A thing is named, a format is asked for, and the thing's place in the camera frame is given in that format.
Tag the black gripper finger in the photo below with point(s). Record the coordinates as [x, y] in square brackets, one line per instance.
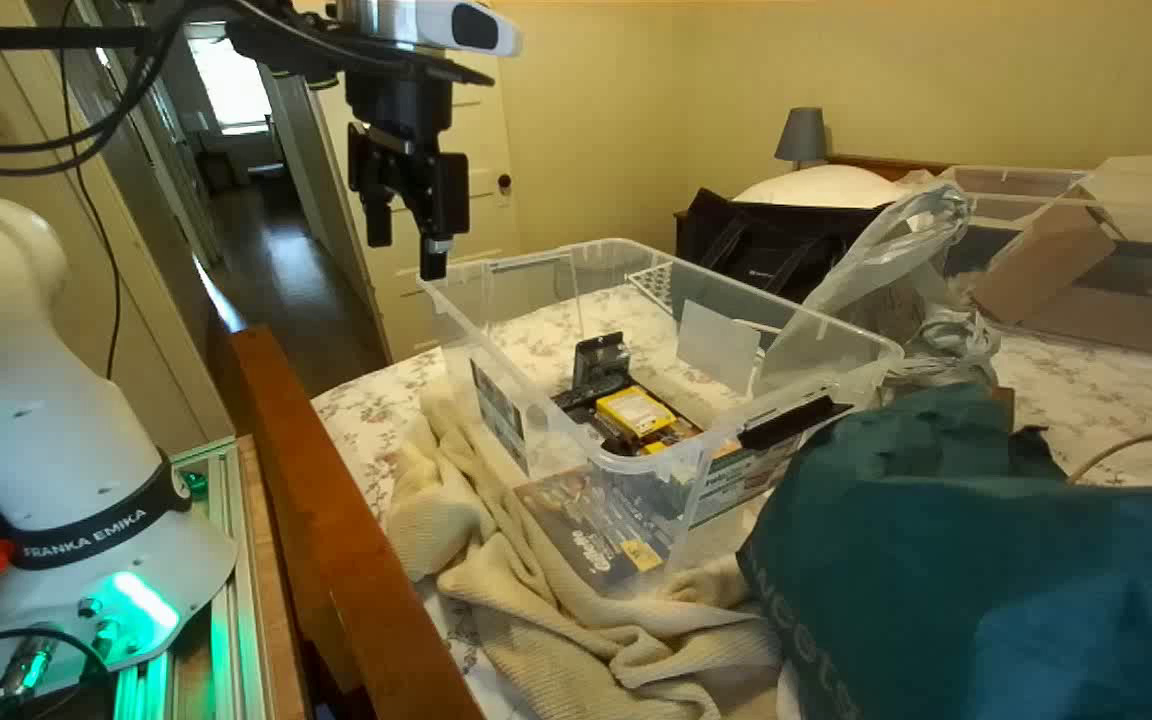
[432, 257]

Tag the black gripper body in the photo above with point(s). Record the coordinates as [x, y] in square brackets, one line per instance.
[394, 151]

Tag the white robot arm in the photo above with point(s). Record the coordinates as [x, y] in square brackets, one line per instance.
[103, 559]

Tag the clear plastic storage bin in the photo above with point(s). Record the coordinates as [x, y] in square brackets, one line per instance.
[699, 341]

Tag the orange yellow barcode box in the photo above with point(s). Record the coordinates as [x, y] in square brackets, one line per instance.
[633, 417]

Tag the wooden bed footboard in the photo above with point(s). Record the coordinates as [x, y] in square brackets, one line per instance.
[349, 593]

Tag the clear bin lid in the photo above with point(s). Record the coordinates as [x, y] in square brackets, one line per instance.
[886, 317]

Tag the cardboard box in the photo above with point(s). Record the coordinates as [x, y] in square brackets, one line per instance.
[1060, 274]

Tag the floral bed sheet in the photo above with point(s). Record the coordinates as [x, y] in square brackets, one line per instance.
[1089, 402]

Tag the white panel door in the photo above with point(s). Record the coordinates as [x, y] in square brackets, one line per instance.
[388, 274]

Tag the large Gillette razor pack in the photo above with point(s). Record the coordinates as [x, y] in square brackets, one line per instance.
[612, 530]

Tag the grey table lamp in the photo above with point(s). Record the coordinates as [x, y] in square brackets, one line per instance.
[802, 136]

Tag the cream towel blanket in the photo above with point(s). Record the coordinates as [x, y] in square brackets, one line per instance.
[683, 650]

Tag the teal fabric bag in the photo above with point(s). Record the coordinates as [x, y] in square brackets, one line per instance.
[928, 561]

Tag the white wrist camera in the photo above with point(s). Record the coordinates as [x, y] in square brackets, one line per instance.
[463, 24]

